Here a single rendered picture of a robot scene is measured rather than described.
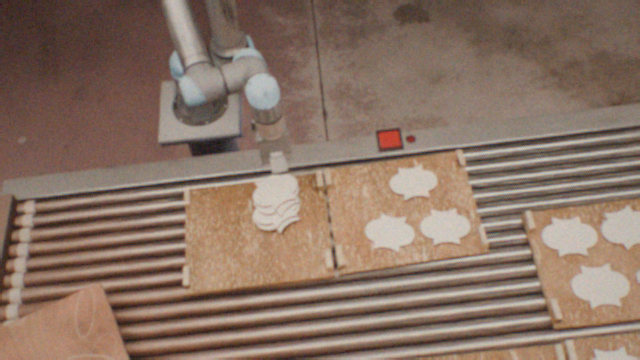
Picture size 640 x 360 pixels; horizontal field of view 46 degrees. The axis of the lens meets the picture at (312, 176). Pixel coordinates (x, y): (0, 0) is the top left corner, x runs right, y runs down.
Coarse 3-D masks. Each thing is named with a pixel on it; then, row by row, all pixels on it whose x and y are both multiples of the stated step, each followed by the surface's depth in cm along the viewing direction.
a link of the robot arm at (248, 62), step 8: (240, 56) 187; (248, 56) 186; (256, 56) 187; (232, 64) 185; (240, 64) 185; (248, 64) 185; (256, 64) 185; (264, 64) 187; (224, 72) 184; (232, 72) 184; (240, 72) 184; (248, 72) 183; (256, 72) 183; (264, 72) 184; (232, 80) 184; (240, 80) 184; (232, 88) 185; (240, 88) 186
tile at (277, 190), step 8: (272, 176) 218; (280, 176) 217; (288, 176) 217; (256, 184) 217; (264, 184) 216; (272, 184) 216; (280, 184) 216; (288, 184) 216; (296, 184) 215; (256, 192) 215; (264, 192) 215; (272, 192) 214; (280, 192) 214; (288, 192) 214; (256, 200) 213; (264, 200) 213; (272, 200) 213; (280, 200) 213; (288, 200) 213
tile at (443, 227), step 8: (432, 216) 210; (440, 216) 209; (448, 216) 209; (456, 216) 209; (424, 224) 208; (432, 224) 208; (440, 224) 208; (448, 224) 208; (456, 224) 208; (464, 224) 207; (424, 232) 207; (432, 232) 207; (440, 232) 207; (448, 232) 206; (456, 232) 206; (464, 232) 206; (440, 240) 205; (448, 240) 205; (456, 240) 205
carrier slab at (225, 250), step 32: (192, 192) 224; (224, 192) 222; (320, 192) 219; (192, 224) 217; (224, 224) 216; (320, 224) 213; (192, 256) 211; (224, 256) 210; (256, 256) 209; (288, 256) 208; (320, 256) 207; (192, 288) 205; (224, 288) 204
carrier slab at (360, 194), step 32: (416, 160) 223; (448, 160) 222; (352, 192) 218; (384, 192) 217; (448, 192) 215; (352, 224) 212; (416, 224) 210; (480, 224) 208; (352, 256) 206; (384, 256) 205; (416, 256) 204; (448, 256) 203
